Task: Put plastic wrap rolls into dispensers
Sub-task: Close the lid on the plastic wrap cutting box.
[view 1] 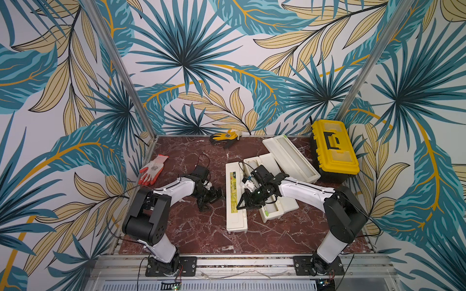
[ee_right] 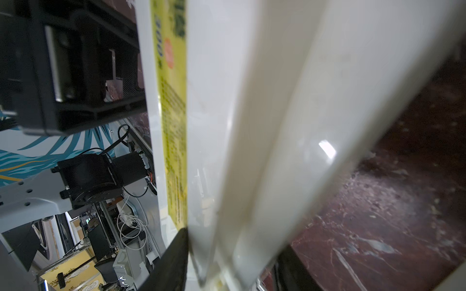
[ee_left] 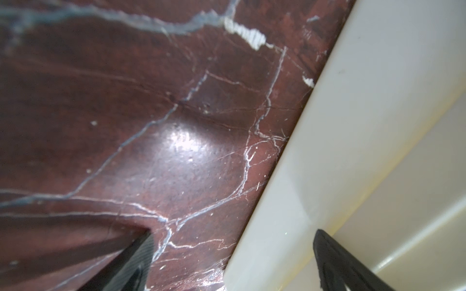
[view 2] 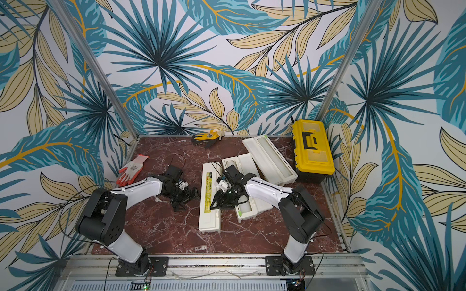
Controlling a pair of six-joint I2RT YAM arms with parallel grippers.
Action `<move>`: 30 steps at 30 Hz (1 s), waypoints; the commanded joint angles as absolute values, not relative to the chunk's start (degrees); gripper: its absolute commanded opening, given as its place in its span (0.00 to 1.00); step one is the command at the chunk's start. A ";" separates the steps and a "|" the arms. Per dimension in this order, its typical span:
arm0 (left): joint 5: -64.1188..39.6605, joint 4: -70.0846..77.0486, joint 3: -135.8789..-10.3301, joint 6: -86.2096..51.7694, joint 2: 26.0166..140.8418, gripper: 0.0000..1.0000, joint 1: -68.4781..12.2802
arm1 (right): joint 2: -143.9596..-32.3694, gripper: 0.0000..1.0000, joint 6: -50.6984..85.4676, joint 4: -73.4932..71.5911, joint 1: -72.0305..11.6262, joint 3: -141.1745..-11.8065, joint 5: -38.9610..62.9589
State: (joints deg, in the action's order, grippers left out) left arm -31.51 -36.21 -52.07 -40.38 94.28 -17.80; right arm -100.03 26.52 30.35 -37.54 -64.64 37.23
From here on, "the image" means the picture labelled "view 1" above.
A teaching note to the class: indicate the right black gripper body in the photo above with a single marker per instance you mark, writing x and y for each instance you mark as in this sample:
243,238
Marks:
256,193

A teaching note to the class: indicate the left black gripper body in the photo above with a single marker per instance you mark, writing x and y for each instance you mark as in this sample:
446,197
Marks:
206,197

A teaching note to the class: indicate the white wrap dispenser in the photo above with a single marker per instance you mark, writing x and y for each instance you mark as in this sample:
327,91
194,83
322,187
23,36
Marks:
265,170
291,160
236,220

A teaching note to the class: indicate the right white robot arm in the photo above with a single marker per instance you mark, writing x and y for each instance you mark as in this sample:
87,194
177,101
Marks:
344,214

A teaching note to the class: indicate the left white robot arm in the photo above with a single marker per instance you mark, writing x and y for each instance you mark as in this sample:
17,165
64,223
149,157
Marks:
148,215

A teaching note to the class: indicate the yellow black work glove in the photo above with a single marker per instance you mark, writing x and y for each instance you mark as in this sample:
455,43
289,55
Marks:
227,139

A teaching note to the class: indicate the red white work glove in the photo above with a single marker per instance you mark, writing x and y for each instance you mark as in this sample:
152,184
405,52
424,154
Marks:
151,171

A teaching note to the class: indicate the yellow black toolbox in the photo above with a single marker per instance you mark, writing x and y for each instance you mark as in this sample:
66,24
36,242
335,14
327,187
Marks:
335,159

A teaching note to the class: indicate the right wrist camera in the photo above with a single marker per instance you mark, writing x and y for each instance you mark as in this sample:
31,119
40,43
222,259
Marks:
249,184

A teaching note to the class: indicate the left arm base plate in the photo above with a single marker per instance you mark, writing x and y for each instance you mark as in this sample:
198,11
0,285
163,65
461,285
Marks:
181,266

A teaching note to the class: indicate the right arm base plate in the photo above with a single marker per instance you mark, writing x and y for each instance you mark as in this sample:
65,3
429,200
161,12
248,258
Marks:
313,265

